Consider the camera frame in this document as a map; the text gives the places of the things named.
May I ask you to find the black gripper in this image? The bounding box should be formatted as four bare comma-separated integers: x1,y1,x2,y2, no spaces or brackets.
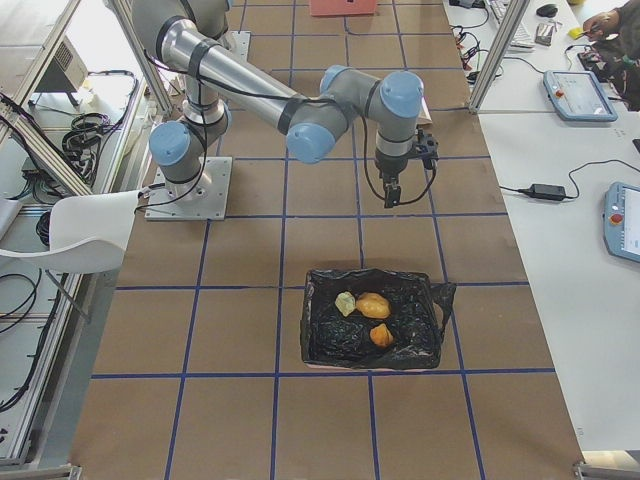
375,128,439,208

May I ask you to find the round brown bread bun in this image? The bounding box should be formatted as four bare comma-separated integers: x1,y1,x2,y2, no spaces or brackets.
356,292,391,320

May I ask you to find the yellow bread chunk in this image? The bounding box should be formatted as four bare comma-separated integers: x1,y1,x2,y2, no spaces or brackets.
369,323,395,349
334,291,356,317

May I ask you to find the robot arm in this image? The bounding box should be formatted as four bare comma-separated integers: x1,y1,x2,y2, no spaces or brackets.
131,1,438,208

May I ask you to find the black bin liner bag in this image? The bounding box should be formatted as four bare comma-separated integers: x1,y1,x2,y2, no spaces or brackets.
300,269,457,369

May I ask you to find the pink plastic bin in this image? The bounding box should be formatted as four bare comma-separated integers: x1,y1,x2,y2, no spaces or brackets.
309,0,378,17

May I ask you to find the black power brick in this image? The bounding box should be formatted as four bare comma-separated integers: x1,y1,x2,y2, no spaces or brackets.
517,183,567,201

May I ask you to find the blue teach pendant far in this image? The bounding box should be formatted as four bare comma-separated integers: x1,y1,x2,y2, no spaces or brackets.
543,70,618,122

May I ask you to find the blue teach pendant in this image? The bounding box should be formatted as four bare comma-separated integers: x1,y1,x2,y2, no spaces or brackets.
543,70,618,122
603,182,639,263

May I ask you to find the blue teach pendant near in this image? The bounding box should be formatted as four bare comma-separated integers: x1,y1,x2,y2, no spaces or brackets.
603,182,639,263

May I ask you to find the person at desk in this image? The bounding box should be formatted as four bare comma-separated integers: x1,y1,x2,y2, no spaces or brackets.
582,0,639,111

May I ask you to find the white plastic chair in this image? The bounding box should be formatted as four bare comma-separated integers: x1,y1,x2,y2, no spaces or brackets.
1,190,139,274

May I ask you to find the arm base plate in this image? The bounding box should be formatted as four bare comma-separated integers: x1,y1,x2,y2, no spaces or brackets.
219,30,251,62
144,157,233,221

